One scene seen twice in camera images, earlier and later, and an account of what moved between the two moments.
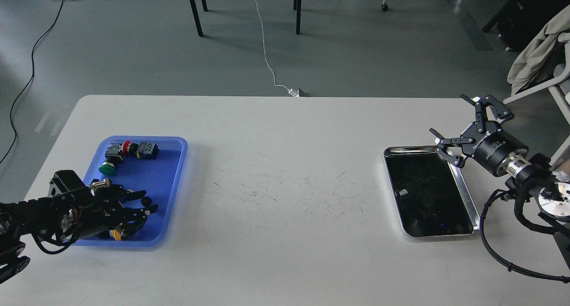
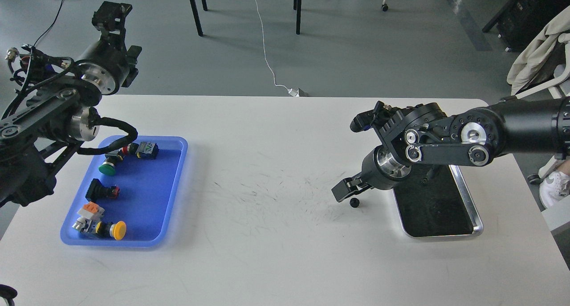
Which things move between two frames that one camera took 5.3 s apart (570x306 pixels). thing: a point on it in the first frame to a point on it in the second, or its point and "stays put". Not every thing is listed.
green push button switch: [107, 167] stays put
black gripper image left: [90, 211] to [105, 62]
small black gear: [146, 201] to [354, 202]
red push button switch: [129, 149] stays put
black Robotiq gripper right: [491, 146] to [379, 170]
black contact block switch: [146, 150] stays put
